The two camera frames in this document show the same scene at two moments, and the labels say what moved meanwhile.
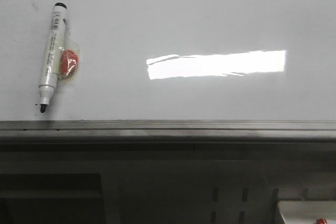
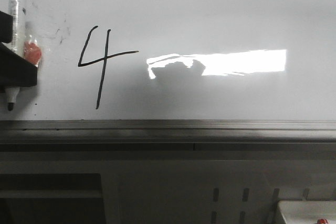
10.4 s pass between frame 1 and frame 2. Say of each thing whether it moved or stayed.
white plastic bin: stayed
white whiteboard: stayed
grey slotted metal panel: stayed
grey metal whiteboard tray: stayed
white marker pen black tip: moved
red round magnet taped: moved
